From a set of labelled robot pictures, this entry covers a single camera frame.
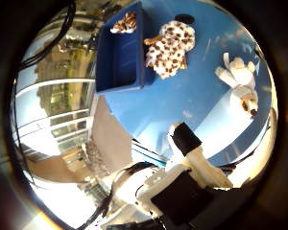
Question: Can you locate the white framed glass window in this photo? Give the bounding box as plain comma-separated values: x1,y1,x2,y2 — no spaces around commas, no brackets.
12,78,98,161

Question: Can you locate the blue table support frame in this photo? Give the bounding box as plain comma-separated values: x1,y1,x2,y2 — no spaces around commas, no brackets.
130,139,168,168

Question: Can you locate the brown striped plush toy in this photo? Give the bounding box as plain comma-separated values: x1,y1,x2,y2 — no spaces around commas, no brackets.
109,11,138,35

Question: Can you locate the thick black looped cable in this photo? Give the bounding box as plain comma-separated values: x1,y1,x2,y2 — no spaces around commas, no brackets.
19,0,78,70

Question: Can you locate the dark blue plastic container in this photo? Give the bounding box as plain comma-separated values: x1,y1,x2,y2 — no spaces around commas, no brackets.
94,1,158,96

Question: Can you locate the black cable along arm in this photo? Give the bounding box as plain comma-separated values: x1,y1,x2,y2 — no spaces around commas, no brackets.
76,161,158,230

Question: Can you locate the white brown-spotted plush toy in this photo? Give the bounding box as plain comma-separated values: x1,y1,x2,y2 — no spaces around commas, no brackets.
142,19,197,81

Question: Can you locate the white dog plush toy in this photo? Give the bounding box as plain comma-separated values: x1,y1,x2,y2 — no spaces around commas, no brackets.
214,52,260,118

